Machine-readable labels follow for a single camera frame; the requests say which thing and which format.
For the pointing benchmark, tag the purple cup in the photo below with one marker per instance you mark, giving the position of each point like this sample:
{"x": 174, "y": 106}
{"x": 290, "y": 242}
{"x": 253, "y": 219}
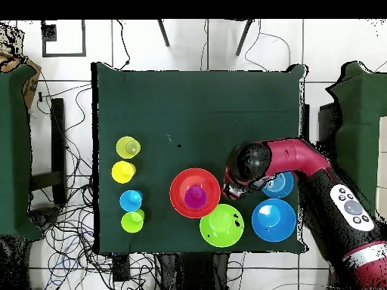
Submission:
{"x": 195, "y": 197}

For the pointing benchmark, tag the small blue bowl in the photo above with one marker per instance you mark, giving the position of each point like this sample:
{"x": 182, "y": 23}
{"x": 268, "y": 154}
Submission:
{"x": 281, "y": 187}

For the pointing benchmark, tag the orange bowl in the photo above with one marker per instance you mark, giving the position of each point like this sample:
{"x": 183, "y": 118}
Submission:
{"x": 181, "y": 187}

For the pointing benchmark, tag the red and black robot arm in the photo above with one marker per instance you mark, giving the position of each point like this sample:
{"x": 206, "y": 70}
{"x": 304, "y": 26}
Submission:
{"x": 302, "y": 157}

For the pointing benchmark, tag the green bowl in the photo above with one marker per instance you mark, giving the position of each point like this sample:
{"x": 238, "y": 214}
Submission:
{"x": 222, "y": 226}

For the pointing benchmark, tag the large blue bowl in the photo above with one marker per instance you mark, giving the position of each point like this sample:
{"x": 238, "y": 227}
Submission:
{"x": 273, "y": 220}

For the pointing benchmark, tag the dark green tablecloth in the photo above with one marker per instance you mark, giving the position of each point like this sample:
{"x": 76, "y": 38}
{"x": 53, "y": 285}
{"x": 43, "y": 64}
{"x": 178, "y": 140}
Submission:
{"x": 196, "y": 105}

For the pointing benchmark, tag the blue cup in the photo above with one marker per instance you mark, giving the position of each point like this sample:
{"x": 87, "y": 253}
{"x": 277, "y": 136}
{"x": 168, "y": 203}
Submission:
{"x": 130, "y": 201}

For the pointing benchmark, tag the green cup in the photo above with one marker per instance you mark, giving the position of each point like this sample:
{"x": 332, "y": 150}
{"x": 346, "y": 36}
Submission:
{"x": 132, "y": 223}

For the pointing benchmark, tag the yellow cup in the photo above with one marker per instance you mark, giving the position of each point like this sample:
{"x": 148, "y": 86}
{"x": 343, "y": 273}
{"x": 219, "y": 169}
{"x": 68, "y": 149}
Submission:
{"x": 128, "y": 147}
{"x": 122, "y": 172}

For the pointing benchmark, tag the black box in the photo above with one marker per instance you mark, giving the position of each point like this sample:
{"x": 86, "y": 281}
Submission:
{"x": 328, "y": 124}

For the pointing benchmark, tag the black power strip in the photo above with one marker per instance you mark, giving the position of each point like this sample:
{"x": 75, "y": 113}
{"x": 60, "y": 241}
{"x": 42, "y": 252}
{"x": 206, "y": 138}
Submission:
{"x": 121, "y": 269}

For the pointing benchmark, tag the green cloth covered table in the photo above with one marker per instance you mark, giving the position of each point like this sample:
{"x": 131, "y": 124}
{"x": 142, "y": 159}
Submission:
{"x": 359, "y": 120}
{"x": 15, "y": 151}

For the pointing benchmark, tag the black tripod leg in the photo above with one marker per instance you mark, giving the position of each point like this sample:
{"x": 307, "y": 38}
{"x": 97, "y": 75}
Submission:
{"x": 163, "y": 33}
{"x": 243, "y": 37}

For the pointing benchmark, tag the black floor stand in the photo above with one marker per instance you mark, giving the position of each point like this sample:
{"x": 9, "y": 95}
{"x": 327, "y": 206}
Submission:
{"x": 59, "y": 151}

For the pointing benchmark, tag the cardboard box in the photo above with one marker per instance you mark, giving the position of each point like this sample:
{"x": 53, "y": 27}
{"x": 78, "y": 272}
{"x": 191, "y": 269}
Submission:
{"x": 31, "y": 86}

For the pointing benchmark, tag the black square floor frame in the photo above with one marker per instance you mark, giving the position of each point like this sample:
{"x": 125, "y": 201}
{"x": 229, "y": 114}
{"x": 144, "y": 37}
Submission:
{"x": 49, "y": 32}

